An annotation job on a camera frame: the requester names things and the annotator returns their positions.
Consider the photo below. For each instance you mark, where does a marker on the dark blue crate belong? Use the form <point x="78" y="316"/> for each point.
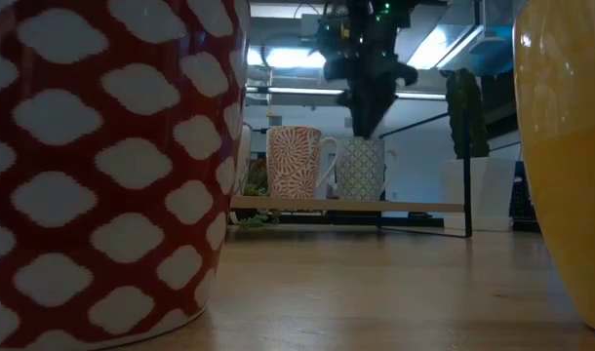
<point x="522" y="195"/>

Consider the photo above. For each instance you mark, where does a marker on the white plant pot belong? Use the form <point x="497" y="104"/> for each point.
<point x="487" y="195"/>

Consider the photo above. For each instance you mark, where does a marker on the long ceiling light strip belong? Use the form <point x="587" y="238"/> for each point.
<point x="302" y="90"/>

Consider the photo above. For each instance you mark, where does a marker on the green cactus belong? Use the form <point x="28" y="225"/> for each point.
<point x="456" y="117"/>

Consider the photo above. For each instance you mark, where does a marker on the yellow mug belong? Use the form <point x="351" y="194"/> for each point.
<point x="570" y="195"/>

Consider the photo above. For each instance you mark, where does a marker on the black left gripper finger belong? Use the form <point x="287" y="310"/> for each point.
<point x="360" y="119"/>
<point x="378" y="112"/>

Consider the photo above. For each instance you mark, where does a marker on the bright ceiling light panel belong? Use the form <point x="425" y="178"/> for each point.
<point x="292" y="57"/>

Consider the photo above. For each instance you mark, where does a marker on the wooden shelf with black frame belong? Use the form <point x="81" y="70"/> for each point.
<point x="351" y="205"/>

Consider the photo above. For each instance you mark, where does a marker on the green artificial trailing plant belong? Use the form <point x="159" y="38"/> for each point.
<point x="258" y="219"/>

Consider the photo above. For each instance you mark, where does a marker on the red mug with white diamonds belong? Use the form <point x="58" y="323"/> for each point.
<point x="83" y="195"/>

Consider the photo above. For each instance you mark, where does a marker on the grey diamond pattern mug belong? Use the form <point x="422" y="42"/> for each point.
<point x="361" y="170"/>

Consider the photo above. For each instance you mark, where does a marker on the orange floral pattern mug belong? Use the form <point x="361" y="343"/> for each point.
<point x="292" y="166"/>

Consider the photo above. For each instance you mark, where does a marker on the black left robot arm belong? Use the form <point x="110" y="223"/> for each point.
<point x="361" y="10"/>

